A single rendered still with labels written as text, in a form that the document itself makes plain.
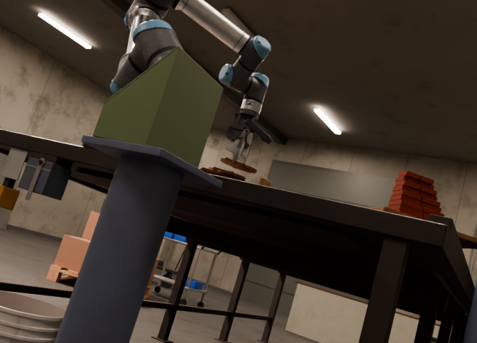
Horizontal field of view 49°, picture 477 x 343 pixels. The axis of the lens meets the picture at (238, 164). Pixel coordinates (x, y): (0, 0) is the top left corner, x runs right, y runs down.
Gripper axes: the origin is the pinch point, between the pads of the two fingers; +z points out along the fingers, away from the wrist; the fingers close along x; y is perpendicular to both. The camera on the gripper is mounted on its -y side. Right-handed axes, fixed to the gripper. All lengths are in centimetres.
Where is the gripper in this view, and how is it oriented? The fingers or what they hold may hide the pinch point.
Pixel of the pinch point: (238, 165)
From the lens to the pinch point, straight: 191.1
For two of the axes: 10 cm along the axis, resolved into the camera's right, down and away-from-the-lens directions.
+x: -2.4, -2.6, -9.4
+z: -2.9, 9.4, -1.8
